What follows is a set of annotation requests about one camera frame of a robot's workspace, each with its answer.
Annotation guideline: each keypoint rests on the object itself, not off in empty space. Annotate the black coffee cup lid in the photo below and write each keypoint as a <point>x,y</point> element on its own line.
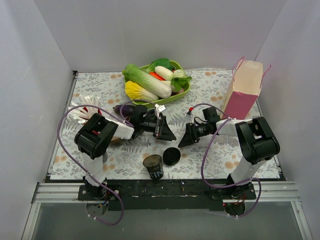
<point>171,156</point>

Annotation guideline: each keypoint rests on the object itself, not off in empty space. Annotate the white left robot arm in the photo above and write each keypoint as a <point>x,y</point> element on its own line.
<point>95,136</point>

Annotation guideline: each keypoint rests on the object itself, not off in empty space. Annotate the white radish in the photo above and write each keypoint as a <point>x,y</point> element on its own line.
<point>165,73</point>

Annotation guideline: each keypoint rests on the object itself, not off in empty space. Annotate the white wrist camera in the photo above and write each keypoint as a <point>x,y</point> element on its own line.
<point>191,114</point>
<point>159,109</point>

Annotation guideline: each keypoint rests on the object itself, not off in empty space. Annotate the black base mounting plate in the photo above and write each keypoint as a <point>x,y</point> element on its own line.
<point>174,194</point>

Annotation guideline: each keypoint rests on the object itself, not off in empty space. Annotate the brown cardboard cup carrier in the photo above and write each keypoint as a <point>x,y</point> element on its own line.
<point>115,140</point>

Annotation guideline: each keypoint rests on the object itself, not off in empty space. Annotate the green napa cabbage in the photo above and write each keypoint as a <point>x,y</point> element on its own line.
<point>147,81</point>

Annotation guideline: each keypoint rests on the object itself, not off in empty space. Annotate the green leafy bok choy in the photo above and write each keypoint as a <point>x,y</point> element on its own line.
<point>163,62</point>

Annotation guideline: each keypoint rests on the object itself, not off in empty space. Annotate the dark paper coffee cup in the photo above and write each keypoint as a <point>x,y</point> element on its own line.
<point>154,166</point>

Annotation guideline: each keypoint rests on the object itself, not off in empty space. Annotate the pink paper gift bag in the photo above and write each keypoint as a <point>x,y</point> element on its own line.
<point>244,88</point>

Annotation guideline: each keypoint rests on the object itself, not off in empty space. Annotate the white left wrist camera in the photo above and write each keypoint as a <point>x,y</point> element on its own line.
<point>159,109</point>

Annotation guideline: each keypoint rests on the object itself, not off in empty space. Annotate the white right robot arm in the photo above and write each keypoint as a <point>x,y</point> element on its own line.
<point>257,142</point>

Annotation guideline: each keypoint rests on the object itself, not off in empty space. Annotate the purple eggplant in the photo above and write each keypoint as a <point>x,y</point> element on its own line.
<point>125,110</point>

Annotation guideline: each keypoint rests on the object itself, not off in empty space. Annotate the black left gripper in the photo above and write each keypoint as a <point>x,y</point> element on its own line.
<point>158,127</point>

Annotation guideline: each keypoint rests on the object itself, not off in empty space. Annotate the yellow napa cabbage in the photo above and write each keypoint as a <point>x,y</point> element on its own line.
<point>135,91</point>

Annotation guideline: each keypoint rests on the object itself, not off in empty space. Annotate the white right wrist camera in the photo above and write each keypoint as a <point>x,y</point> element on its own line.
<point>191,114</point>

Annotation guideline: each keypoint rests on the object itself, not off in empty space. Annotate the orange carrot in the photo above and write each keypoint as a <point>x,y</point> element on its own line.
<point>154,74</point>

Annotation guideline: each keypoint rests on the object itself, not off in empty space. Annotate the floral patterned table mat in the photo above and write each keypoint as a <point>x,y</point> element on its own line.
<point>124,160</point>

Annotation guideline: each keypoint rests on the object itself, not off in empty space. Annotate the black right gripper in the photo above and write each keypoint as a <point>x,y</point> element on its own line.
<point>191,132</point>

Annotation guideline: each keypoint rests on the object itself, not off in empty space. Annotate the red holder of straws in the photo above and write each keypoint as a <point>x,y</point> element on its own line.
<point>83,114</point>

